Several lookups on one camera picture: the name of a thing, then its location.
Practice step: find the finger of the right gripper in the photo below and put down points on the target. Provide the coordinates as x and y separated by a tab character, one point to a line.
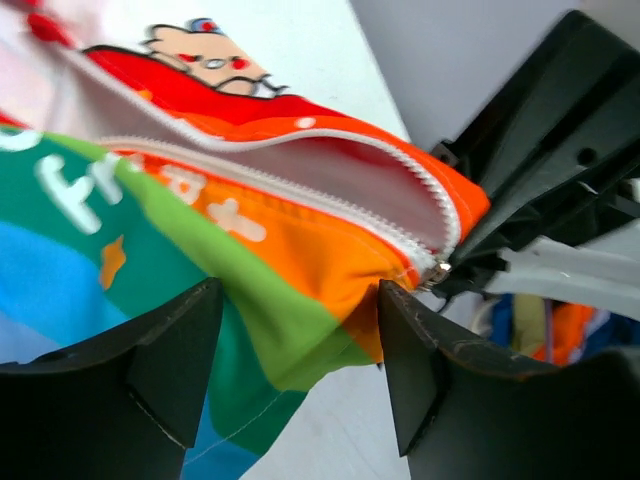
570	107
589	206

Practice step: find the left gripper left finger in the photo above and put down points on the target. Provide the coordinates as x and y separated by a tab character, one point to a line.
124	404

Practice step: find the white red cartoon jacket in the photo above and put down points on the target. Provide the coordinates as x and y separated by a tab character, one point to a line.
143	151

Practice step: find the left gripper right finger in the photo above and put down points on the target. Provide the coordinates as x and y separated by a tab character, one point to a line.
465	408

